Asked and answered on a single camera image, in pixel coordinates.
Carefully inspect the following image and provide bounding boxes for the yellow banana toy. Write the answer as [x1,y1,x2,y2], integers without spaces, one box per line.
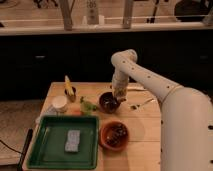
[65,75,74,96]

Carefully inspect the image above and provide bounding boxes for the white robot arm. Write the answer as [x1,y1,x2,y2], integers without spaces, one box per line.
[111,49,213,171]

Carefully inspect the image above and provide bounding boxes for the white cup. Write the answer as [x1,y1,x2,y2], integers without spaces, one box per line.
[52,96,68,112]

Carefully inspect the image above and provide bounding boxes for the blue grey sponge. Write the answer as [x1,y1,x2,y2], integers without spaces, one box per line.
[65,130,80,152]

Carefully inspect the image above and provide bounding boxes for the black cable at left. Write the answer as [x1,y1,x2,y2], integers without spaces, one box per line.
[0,128,34,171]

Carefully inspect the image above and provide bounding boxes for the orange carrot toy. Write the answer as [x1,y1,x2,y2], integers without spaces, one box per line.
[71,108,82,116]

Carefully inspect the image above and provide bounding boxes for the white knife on table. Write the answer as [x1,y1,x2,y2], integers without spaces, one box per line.
[127,87,146,91]

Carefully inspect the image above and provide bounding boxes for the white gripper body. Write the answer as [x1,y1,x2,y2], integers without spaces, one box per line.
[112,76,129,102]

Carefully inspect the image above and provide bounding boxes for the dark purple bowl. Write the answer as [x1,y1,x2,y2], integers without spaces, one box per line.
[99,92,120,114]

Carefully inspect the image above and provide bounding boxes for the clear plastic wrap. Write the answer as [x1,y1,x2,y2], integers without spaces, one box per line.
[35,105,57,124]

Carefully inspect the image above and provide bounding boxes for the green leafy vegetable toy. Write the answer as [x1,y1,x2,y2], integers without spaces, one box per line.
[80,97,97,115]

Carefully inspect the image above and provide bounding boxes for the orange terracotta bowl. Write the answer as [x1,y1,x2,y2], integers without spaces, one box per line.
[99,121,129,152]

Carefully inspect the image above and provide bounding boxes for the small dark cup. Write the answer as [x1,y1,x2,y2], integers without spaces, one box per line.
[64,87,76,102]

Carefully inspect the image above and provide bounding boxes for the green plastic tray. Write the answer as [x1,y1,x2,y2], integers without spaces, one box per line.
[27,116,99,170]

